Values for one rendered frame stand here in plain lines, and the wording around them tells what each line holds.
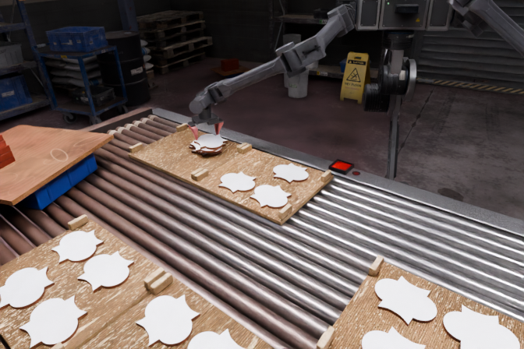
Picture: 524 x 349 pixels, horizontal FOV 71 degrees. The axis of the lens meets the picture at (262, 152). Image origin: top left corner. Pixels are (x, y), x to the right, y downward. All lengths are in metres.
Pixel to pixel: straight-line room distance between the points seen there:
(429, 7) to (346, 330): 1.38
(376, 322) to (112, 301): 0.63
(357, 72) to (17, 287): 4.33
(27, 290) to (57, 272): 0.08
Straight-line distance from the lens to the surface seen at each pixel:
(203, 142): 1.59
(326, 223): 1.22
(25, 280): 1.20
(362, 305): 0.98
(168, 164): 1.56
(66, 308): 1.07
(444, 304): 1.04
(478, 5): 1.37
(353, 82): 4.90
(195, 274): 1.08
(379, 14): 1.81
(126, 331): 0.97
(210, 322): 0.94
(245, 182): 1.36
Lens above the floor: 1.67
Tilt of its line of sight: 28 degrees down
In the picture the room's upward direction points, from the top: 2 degrees counter-clockwise
